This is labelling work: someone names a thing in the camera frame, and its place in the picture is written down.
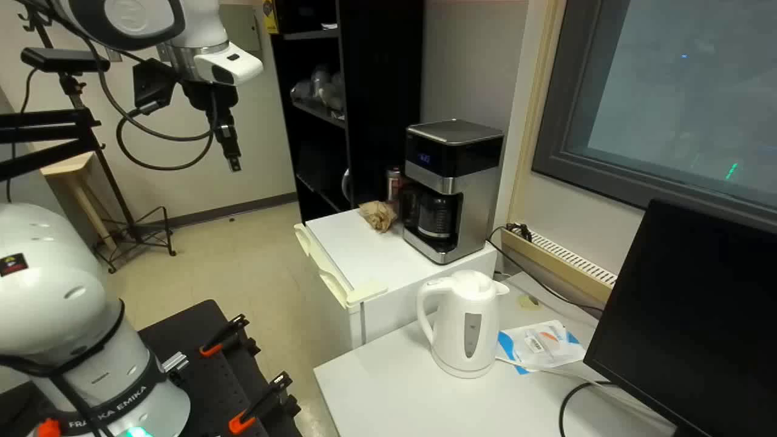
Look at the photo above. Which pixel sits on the white mini fridge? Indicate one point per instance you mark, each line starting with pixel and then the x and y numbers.
pixel 378 267

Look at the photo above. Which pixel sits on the small red bottle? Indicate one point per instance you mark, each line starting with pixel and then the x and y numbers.
pixel 393 186

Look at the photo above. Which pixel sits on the brown crumpled paper bag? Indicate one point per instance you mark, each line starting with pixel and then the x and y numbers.
pixel 377 215

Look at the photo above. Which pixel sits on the light wooden stool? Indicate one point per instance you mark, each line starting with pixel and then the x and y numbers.
pixel 72 186

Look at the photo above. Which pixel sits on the black shelving unit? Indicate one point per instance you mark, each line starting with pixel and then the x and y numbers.
pixel 365 99

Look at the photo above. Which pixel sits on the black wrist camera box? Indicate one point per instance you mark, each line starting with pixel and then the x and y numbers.
pixel 151 84

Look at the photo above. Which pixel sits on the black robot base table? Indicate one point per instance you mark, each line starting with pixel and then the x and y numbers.
pixel 210 380

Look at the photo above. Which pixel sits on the beige baseboard heater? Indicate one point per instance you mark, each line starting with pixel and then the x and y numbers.
pixel 565 267

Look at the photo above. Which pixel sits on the black silver coffee machine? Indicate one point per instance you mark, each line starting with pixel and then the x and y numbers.
pixel 451 190

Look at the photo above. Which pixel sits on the black orange clamp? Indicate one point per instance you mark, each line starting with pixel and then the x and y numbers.
pixel 223 337
pixel 47 429
pixel 257 403

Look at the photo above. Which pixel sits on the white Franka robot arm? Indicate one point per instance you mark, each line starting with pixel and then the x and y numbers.
pixel 49 292

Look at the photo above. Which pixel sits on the grey bundle on shelf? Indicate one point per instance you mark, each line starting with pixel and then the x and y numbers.
pixel 319 88

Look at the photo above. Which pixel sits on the black computer monitor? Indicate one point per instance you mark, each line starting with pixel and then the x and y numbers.
pixel 694 325

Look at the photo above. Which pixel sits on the black tripod stand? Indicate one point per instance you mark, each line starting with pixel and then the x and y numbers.
pixel 87 147

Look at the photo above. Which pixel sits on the grey framed window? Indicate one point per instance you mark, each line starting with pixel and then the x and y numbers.
pixel 670 99

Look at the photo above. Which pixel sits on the white electric kettle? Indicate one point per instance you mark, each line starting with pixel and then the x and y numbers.
pixel 463 328

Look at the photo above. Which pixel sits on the black camera on tripod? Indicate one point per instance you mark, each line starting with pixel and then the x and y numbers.
pixel 64 59

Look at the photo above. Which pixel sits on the blue white plastic packet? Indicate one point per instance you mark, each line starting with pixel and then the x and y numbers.
pixel 539 344

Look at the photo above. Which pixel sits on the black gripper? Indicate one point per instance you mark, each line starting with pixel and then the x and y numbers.
pixel 210 94

